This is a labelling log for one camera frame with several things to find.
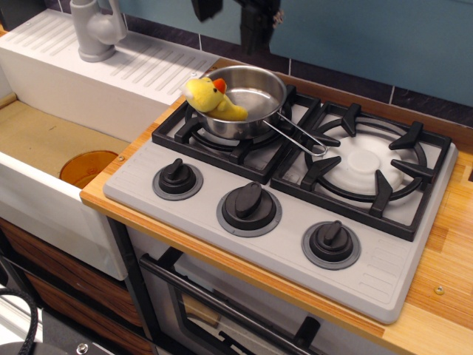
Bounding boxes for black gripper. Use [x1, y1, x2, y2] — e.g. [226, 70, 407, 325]
[191, 0, 284, 55]

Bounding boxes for stainless steel pan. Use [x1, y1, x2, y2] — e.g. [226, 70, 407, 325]
[197, 65, 327, 157]

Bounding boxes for yellow stuffed duck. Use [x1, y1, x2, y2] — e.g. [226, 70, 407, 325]
[181, 77, 248, 121]

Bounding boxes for black left stove knob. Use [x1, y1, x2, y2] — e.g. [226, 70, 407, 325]
[152, 158, 203, 201]

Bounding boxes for black stove knob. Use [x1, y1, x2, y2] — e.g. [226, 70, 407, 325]
[217, 182, 282, 238]
[152, 158, 203, 201]
[302, 220, 361, 271]

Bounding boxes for black middle stove knob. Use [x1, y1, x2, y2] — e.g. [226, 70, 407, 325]
[217, 182, 282, 238]

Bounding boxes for black right stove knob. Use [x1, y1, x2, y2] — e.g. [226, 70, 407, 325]
[302, 220, 361, 271]

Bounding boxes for grey toy stove top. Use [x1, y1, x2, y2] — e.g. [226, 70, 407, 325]
[102, 68, 459, 325]

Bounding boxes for grey toy faucet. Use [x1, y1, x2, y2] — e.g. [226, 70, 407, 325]
[70, 0, 127, 63]

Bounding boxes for black left burner grate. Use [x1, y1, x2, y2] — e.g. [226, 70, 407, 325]
[152, 84, 321, 186]

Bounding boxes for black burner grate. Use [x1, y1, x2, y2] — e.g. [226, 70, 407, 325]
[270, 102, 457, 242]
[152, 84, 321, 186]

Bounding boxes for white toy sink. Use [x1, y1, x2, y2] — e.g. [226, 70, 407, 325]
[1, 10, 217, 280]

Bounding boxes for orange plastic plate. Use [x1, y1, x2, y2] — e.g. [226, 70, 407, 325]
[59, 150, 118, 189]

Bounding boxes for black right burner grate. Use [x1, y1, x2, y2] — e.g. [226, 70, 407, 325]
[270, 102, 457, 242]

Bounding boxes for toy oven door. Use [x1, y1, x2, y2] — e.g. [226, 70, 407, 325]
[139, 247, 320, 354]

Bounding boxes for wooden drawer cabinet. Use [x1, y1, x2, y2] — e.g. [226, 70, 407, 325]
[1, 220, 154, 354]

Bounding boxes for black braided cable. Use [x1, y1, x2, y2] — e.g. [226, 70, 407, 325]
[0, 287, 40, 355]

